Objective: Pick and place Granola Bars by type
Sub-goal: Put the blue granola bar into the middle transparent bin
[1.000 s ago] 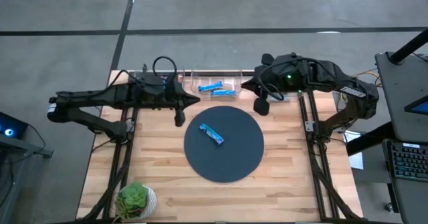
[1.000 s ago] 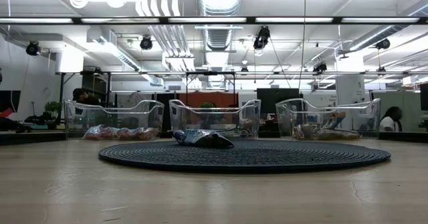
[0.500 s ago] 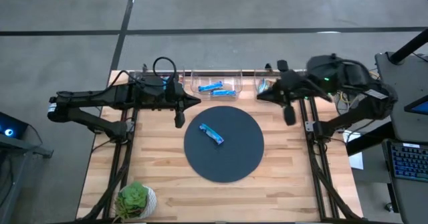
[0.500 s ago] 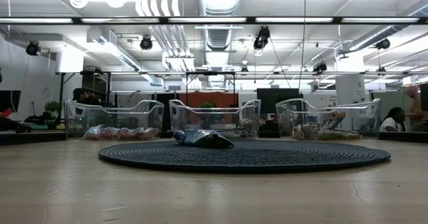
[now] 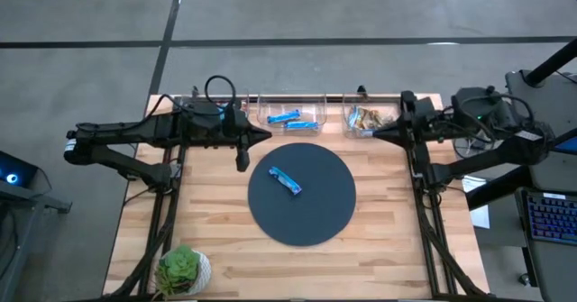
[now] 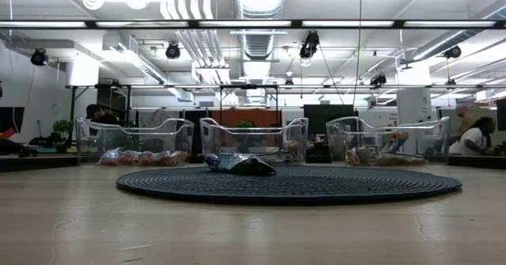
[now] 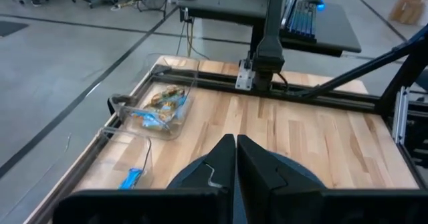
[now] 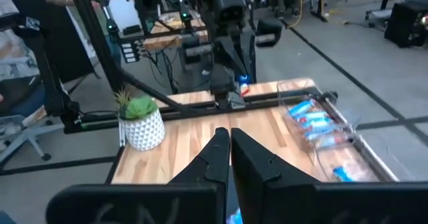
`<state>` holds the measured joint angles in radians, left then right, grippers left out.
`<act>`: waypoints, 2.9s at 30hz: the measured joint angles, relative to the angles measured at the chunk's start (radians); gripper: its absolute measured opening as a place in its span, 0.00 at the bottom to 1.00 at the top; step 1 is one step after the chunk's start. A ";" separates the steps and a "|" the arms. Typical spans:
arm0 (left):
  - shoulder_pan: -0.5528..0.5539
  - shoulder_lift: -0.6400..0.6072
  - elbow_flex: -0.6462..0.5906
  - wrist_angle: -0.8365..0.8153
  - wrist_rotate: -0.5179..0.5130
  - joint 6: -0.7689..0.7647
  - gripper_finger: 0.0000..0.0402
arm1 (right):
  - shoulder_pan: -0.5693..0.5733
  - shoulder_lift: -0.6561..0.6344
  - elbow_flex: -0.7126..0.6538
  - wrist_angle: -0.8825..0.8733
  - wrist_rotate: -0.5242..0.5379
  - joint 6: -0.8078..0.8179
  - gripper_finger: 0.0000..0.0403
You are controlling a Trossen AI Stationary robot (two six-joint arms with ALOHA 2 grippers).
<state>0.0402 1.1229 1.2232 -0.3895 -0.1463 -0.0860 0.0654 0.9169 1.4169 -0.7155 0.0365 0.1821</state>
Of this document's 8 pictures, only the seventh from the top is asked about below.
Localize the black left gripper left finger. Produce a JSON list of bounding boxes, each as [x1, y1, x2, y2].
[[167, 133, 237, 190]]

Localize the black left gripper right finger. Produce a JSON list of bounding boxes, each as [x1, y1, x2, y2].
[[237, 134, 327, 199]]

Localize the blue crispy rice bar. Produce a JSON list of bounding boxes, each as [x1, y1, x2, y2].
[[118, 166, 144, 190]]

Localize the round dark woven placemat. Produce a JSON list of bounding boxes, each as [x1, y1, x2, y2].
[[167, 150, 328, 224]]

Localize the clear plastic bin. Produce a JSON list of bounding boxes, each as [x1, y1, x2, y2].
[[106, 59, 201, 142], [98, 126, 154, 190]]

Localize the black diagonal support beam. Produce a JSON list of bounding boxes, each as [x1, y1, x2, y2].
[[296, 25, 428, 98]]

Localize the backlit computer keyboard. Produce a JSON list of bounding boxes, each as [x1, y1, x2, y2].
[[282, 0, 318, 40]]

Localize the grey workstation desk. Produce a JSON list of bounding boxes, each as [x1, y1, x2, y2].
[[176, 0, 362, 58]]

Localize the computer mouse with blue light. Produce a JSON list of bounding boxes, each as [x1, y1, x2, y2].
[[304, 0, 327, 13]]

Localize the brown cardboard box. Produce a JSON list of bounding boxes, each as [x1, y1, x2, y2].
[[389, 0, 428, 27]]

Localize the yellow cables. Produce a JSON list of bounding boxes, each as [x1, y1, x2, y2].
[[175, 11, 210, 60]]

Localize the silver aluminium post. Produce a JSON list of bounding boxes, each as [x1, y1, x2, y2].
[[391, 86, 411, 146]]

